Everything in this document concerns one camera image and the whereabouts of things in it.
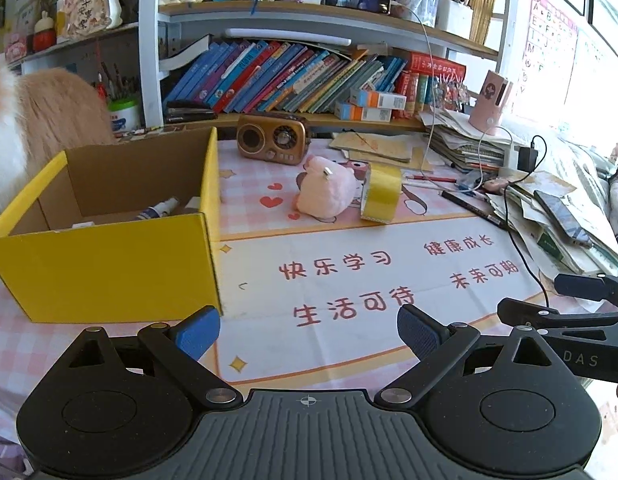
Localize checkered cardboard lid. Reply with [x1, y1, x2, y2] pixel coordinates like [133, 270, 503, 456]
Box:
[116, 122, 190, 137]

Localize black cable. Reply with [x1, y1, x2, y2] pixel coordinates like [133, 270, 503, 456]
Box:
[509, 135, 550, 311]

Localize pink alphabet wall poster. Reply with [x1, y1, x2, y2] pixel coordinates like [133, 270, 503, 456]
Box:
[519, 0, 580, 116]

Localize brown paper envelopes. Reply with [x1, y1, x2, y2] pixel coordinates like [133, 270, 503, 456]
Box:
[329, 131, 434, 171]

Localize white cable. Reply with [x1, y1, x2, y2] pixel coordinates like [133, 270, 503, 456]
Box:
[389, 2, 514, 181]

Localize small pink box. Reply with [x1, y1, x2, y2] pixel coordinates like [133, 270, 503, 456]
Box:
[4, 32, 30, 61]

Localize green lid jar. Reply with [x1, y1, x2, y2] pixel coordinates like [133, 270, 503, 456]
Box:
[108, 98, 141, 133]

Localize stack of yellow books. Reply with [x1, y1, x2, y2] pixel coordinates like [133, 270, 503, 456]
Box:
[469, 0, 494, 46]

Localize clear plastic organizer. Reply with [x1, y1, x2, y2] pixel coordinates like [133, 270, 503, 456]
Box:
[391, 0, 440, 28]

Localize black stapler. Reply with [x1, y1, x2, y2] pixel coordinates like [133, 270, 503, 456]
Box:
[165, 101, 217, 123]

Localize pile of loose papers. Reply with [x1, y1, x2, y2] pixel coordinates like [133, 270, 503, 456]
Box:
[489, 170, 618, 276]

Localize thick red dictionary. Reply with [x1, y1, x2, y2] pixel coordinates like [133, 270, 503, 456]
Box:
[406, 51, 467, 78]

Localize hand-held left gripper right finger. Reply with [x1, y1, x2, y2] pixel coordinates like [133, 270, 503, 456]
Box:
[375, 304, 560, 409]

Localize white light bar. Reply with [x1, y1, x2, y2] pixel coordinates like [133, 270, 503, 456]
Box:
[224, 27, 352, 48]

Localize blue grey clip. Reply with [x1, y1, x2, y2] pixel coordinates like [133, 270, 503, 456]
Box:
[456, 170, 487, 193]

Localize black pen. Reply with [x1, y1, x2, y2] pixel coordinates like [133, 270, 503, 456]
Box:
[441, 191, 504, 227]

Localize row of blue books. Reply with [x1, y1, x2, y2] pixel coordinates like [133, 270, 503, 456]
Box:
[164, 40, 410, 116]

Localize white pen holder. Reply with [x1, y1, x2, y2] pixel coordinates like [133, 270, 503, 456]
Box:
[435, 0, 474, 41]

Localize white bottle with blue label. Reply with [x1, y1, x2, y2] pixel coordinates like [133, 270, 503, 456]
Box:
[135, 197, 180, 222]

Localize pink desk device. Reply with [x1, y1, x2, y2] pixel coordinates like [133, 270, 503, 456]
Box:
[469, 71, 514, 136]

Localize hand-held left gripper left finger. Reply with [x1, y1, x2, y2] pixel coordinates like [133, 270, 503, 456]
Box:
[64, 305, 244, 409]

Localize white bookshelf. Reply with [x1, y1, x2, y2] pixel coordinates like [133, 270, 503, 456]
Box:
[9, 0, 512, 133]

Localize red apple ornament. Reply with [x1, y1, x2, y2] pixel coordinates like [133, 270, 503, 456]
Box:
[33, 11, 57, 52]

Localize yellow cardboard box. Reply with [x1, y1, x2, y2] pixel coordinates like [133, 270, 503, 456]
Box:
[0, 127, 224, 323]

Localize stack of notebooks and papers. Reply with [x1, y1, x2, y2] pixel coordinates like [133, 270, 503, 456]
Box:
[421, 107, 520, 171]

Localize yellow tape roll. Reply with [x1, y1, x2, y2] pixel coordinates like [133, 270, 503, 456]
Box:
[360, 162, 404, 223]

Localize pink white ceramic figurine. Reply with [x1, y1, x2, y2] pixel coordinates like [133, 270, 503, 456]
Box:
[56, 0, 127, 41]

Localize brown retro radio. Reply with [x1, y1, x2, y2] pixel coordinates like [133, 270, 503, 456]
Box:
[237, 114, 310, 166]

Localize pink plush toy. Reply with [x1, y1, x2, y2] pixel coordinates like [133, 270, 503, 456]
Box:
[295, 155, 362, 221]

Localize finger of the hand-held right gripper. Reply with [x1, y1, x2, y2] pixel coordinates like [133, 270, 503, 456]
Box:
[497, 297, 618, 332]
[554, 271, 618, 304]

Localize orange fluffy cat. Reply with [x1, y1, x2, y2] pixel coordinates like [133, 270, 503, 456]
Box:
[0, 57, 117, 221]

